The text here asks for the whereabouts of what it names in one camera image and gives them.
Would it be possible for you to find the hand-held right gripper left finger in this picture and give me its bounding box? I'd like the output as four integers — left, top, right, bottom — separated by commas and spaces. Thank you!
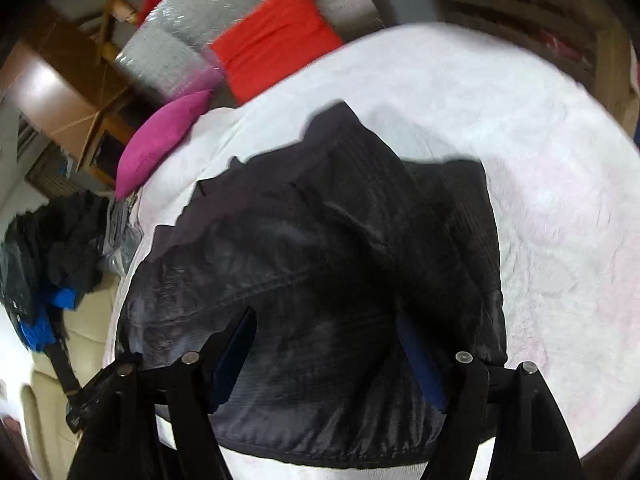
67, 307, 258, 480

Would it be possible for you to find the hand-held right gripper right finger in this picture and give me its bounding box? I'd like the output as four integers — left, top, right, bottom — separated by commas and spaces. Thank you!
397, 310, 583, 480

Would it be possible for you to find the black puffer jacket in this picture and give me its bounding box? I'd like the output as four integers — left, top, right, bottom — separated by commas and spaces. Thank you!
115, 101, 508, 466

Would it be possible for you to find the pile of dark clothes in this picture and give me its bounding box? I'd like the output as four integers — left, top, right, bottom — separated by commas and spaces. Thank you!
0, 192, 116, 341

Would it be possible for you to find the beige sofa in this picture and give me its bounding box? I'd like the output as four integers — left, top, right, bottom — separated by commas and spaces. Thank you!
20, 280, 121, 480

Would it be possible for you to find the blue garment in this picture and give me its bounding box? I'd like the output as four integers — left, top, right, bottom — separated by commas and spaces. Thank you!
20, 287, 83, 353

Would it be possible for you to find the grey garment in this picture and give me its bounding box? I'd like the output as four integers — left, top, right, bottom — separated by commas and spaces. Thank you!
102, 195, 146, 281

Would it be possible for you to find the white plush blanket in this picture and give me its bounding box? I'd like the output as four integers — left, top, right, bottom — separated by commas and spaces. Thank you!
105, 22, 640, 480

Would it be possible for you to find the magenta pillow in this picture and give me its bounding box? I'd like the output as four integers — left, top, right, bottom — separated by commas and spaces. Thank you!
115, 90, 213, 200

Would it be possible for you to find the wooden cabinet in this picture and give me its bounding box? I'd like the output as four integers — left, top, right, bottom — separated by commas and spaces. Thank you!
0, 10, 146, 186

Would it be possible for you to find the red pillow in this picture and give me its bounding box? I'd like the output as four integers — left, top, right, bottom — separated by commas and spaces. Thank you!
210, 0, 346, 107

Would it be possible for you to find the wooden side table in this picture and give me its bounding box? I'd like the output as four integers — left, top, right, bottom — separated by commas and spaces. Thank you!
435, 0, 640, 131

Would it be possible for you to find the wooden stair railing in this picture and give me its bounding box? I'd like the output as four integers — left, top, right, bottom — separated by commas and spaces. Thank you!
95, 0, 146, 66

